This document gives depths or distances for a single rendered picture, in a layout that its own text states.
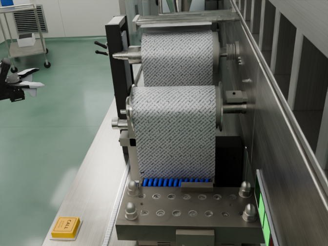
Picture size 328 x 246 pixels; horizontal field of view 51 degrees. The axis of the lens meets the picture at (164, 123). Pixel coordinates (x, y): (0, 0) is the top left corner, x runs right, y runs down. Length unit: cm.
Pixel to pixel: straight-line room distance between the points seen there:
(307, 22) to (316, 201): 23
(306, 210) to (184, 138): 58
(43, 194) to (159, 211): 195
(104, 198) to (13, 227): 148
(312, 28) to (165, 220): 66
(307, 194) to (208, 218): 52
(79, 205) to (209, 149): 51
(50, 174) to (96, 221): 191
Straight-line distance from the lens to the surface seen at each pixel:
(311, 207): 47
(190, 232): 95
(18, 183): 307
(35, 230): 259
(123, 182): 132
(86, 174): 140
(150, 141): 102
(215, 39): 118
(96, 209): 123
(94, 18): 683
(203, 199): 102
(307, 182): 48
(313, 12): 48
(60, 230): 116
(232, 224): 96
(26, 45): 599
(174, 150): 103
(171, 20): 119
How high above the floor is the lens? 171
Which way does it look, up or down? 29 degrees down
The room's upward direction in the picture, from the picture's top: 4 degrees counter-clockwise
